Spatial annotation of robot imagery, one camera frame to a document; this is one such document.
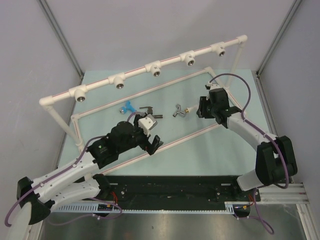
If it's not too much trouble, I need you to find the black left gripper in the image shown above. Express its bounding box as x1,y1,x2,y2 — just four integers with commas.
117,115,163,155

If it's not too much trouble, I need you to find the white faucet blue cap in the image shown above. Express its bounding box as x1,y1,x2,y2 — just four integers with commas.
184,105,199,114

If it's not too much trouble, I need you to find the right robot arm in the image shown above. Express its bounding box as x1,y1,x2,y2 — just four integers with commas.
196,84,298,201

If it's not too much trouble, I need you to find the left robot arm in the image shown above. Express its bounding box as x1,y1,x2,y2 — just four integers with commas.
16,113,163,225

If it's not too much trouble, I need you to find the chrome metal faucet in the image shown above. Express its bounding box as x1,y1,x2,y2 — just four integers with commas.
172,104,189,118

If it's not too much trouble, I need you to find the dark bronze faucet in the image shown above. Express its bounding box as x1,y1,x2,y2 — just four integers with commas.
139,106,163,119

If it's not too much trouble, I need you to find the blue plastic faucet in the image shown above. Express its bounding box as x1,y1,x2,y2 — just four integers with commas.
119,101,137,115

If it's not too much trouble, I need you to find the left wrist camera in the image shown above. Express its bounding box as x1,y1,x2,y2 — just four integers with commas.
138,114,158,136

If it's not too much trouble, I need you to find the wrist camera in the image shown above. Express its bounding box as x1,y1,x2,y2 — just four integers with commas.
138,114,158,136
205,80,222,91

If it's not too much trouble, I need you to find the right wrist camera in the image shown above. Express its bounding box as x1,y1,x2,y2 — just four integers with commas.
205,80,222,91

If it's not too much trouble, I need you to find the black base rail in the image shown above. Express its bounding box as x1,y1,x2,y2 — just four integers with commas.
104,175,258,202

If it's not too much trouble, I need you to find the white PVC pipe frame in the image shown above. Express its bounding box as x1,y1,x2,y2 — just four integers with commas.
39,34,248,167

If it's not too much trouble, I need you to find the white cable duct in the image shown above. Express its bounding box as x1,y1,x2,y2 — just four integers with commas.
44,203,237,215

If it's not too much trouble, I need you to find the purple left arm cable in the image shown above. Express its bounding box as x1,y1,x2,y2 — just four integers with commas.
4,111,146,228

